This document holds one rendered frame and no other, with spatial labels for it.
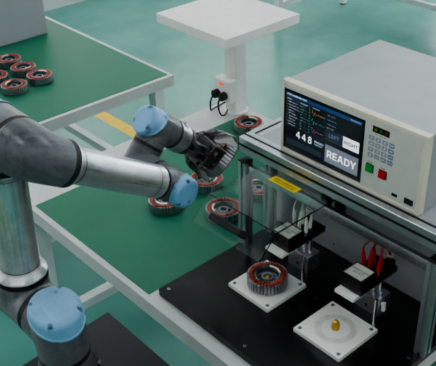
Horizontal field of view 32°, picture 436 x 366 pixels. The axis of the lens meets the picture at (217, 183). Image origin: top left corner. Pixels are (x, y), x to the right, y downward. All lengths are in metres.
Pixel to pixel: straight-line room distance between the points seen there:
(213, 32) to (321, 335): 1.11
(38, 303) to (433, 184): 0.91
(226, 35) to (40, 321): 1.26
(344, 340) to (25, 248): 0.80
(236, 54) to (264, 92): 2.07
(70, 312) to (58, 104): 1.67
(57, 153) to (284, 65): 4.02
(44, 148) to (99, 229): 0.98
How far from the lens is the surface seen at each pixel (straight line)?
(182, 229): 2.33
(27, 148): 1.42
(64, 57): 3.65
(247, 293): 2.04
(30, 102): 3.23
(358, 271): 1.91
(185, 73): 5.25
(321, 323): 1.96
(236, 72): 2.92
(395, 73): 1.98
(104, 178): 1.51
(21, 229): 1.62
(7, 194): 1.57
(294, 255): 2.13
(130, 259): 2.23
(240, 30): 2.55
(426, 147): 1.69
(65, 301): 1.65
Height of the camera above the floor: 2.10
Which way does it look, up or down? 32 degrees down
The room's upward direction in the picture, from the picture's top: 2 degrees counter-clockwise
